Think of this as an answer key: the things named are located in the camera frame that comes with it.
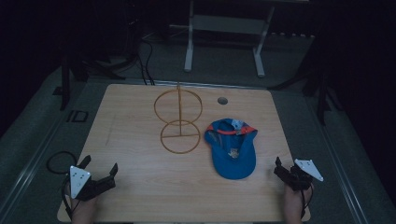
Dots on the person's right hand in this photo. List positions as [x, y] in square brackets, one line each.
[292, 205]

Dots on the person's left hand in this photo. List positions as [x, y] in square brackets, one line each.
[83, 210]

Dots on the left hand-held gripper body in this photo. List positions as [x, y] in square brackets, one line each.
[80, 183]

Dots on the white metal stand frame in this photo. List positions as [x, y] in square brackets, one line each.
[227, 25]

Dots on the grey round table grommet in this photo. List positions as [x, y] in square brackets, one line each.
[222, 100]

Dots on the blue cap with orange band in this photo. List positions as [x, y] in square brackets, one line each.
[232, 152]

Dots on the black tripod stand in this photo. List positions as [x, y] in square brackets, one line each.
[320, 93]
[65, 84]

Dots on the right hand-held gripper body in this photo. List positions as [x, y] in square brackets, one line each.
[306, 171]

